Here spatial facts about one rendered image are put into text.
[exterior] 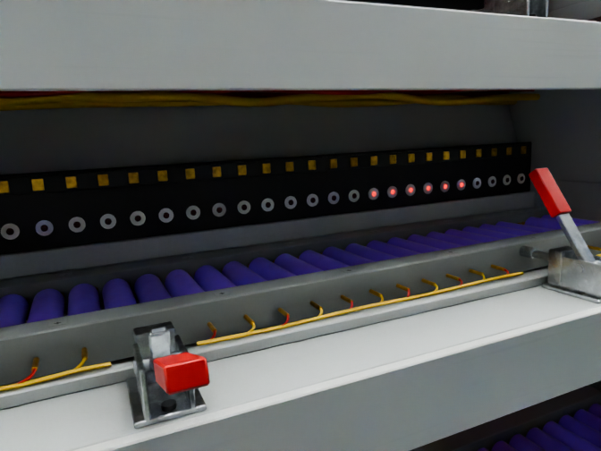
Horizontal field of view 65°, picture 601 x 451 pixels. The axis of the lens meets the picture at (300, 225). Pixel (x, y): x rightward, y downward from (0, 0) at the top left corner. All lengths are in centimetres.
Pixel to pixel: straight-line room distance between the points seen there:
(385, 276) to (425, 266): 3
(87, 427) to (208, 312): 8
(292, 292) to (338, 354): 5
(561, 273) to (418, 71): 16
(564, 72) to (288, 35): 20
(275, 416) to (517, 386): 14
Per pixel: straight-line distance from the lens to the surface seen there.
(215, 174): 38
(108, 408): 23
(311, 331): 26
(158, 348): 21
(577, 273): 35
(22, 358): 26
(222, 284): 30
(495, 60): 34
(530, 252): 38
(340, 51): 27
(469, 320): 29
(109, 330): 26
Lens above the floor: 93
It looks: 8 degrees up
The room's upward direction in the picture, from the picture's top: 10 degrees counter-clockwise
